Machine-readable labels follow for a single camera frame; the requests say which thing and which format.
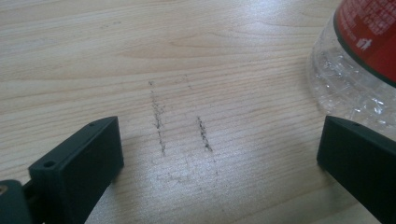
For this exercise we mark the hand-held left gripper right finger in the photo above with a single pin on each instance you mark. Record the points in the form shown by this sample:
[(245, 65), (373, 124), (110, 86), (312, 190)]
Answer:
[(361, 161)]

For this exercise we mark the clear plastic bottle red label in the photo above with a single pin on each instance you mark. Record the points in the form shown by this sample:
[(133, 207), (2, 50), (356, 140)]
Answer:
[(351, 77)]

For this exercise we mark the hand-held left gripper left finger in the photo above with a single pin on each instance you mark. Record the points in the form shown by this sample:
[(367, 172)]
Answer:
[(77, 161)]

